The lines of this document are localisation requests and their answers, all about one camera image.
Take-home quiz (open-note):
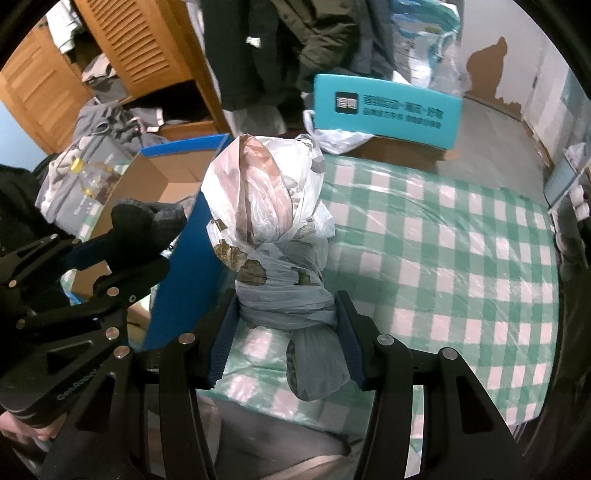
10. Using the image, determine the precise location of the person's left hand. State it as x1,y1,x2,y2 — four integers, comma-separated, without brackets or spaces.
0,411,67,453

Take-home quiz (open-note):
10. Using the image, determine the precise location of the shoe rack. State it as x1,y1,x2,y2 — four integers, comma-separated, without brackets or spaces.
543,141,590,281

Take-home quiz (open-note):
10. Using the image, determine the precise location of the wooden louvered cabinet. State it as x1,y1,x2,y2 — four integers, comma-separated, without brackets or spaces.
1,1,230,154

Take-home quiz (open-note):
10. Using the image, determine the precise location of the blue cardboard box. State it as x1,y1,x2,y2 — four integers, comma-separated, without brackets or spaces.
79,134,232,350

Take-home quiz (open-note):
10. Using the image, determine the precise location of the dark hanging jacket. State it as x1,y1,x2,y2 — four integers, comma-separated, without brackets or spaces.
200,1,396,111

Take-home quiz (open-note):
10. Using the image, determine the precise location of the teal printed box flap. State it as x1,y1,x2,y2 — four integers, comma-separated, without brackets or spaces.
314,74,463,150

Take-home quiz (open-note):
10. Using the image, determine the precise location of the grey clothes pile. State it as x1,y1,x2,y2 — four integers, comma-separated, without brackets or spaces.
35,55,166,240

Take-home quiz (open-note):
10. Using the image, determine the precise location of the white plastic bag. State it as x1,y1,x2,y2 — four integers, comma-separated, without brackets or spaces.
303,109,374,155

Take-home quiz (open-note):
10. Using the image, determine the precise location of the patterned white cloth bundle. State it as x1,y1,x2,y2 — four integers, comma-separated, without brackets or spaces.
200,134,349,401

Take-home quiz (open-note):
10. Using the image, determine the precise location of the black sock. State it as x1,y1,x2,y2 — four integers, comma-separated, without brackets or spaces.
111,198,187,254

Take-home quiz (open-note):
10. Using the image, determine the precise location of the green checkered tablecloth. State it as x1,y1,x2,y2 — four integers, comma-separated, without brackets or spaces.
197,154,560,453

